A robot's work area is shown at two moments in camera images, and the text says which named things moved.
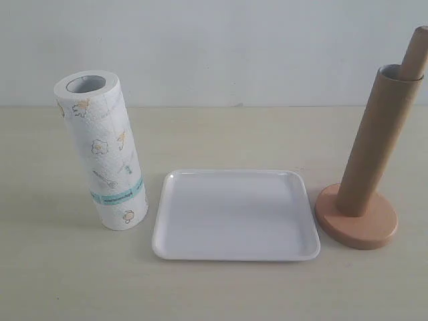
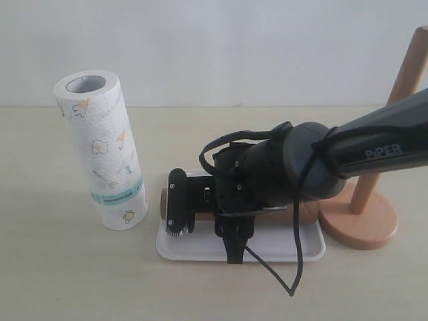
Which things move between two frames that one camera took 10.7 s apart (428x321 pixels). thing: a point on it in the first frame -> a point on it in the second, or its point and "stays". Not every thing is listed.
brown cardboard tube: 380,143 -> 309,214
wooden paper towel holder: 377,227 stays
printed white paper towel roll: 93,104 stays
